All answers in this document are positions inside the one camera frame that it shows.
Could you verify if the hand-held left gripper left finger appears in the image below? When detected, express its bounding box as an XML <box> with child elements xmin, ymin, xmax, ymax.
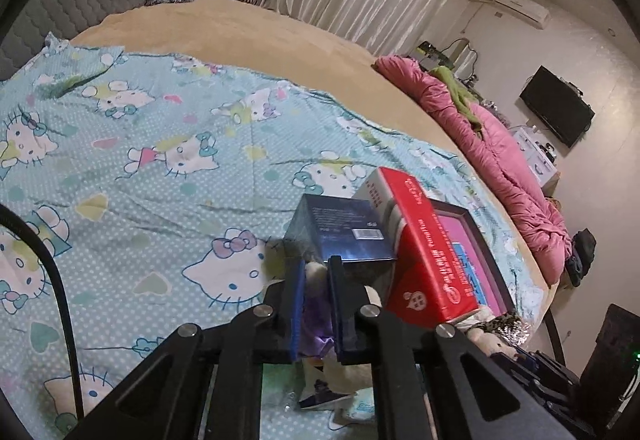
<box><xmin>65</xmin><ymin>257</ymin><xmax>308</xmax><ymax>440</ymax></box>

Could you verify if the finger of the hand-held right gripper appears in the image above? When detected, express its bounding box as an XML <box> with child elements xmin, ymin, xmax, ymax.
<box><xmin>505</xmin><ymin>347</ymin><xmax>576</xmax><ymax>378</ymax></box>
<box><xmin>530</xmin><ymin>372</ymin><xmax>596</xmax><ymax>421</ymax></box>

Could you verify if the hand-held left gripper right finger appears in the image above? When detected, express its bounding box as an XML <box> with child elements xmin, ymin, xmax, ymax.
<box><xmin>327</xmin><ymin>255</ymin><xmax>576</xmax><ymax>440</ymax></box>

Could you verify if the bear plush with purple hat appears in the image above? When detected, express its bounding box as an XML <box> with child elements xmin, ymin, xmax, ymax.
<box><xmin>300</xmin><ymin>260</ymin><xmax>383</xmax><ymax>396</ymax></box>

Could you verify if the leopard print cloth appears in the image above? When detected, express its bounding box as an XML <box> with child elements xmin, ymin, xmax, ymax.
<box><xmin>480</xmin><ymin>313</ymin><xmax>523</xmax><ymax>351</ymax></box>

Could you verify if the dark shallow box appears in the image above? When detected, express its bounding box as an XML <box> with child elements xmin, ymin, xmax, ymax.
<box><xmin>430</xmin><ymin>199</ymin><xmax>516</xmax><ymax>321</ymax></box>

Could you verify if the black box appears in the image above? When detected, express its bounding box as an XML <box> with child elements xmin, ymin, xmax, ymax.
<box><xmin>282</xmin><ymin>193</ymin><xmax>398</xmax><ymax>286</ymax></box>

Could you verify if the red tissue box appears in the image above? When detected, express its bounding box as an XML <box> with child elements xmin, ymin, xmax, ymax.
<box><xmin>350</xmin><ymin>166</ymin><xmax>478</xmax><ymax>328</ymax></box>

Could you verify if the dark clothes pile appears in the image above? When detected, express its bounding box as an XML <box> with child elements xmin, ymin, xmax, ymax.
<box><xmin>565</xmin><ymin>227</ymin><xmax>598</xmax><ymax>283</ymax></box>

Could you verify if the pink book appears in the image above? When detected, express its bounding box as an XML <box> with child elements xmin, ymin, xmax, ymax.
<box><xmin>439</xmin><ymin>215</ymin><xmax>506</xmax><ymax>316</ymax></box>

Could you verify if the cat print blue sheet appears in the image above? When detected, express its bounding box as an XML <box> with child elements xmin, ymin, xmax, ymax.
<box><xmin>0</xmin><ymin>33</ymin><xmax>546</xmax><ymax>440</ymax></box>

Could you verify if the white drawer cabinet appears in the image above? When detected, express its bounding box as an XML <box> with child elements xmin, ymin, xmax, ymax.
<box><xmin>512</xmin><ymin>125</ymin><xmax>561</xmax><ymax>191</ymax></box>

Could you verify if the pink quilt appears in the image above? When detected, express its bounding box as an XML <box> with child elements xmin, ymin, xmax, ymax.
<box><xmin>374</xmin><ymin>55</ymin><xmax>573</xmax><ymax>286</ymax></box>

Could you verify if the green cloth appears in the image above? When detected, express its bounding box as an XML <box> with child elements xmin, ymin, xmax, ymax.
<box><xmin>430</xmin><ymin>65</ymin><xmax>486</xmax><ymax>131</ymax></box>

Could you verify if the black television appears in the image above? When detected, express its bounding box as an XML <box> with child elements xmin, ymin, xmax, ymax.
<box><xmin>519</xmin><ymin>65</ymin><xmax>596</xmax><ymax>148</ymax></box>

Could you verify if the dark box on desk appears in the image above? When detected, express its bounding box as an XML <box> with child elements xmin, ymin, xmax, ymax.
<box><xmin>415</xmin><ymin>40</ymin><xmax>446</xmax><ymax>64</ymax></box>

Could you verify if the beige bed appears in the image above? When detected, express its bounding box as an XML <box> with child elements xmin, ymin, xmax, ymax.
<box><xmin>70</xmin><ymin>0</ymin><xmax>566</xmax><ymax>346</ymax></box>

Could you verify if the white air conditioner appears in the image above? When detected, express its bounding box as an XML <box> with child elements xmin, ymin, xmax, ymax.
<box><xmin>492</xmin><ymin>0</ymin><xmax>551</xmax><ymax>28</ymax></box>

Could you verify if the black cable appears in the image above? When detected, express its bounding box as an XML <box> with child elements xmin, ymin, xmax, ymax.
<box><xmin>0</xmin><ymin>205</ymin><xmax>83</xmax><ymax>421</ymax></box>
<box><xmin>542</xmin><ymin>307</ymin><xmax>568</xmax><ymax>363</ymax></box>

